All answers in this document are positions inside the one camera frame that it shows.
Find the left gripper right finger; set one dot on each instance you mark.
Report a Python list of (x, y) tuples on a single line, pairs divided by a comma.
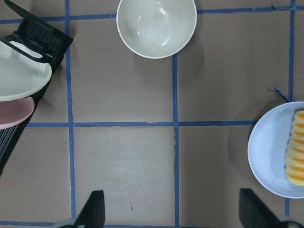
[(253, 213)]

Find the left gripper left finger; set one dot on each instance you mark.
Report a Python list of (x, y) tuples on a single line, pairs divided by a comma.
[(92, 214)]

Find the blue plate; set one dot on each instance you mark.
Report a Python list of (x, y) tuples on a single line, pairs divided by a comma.
[(266, 150)]

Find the pink plate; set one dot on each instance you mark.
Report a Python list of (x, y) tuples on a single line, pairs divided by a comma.
[(15, 111)]

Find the cream plate in rack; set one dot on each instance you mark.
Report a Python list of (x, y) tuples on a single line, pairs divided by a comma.
[(20, 76)]

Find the black plate rack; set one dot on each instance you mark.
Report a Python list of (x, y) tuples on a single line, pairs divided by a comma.
[(42, 43)]

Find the cream bowl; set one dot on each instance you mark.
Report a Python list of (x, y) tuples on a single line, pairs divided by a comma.
[(156, 28)]

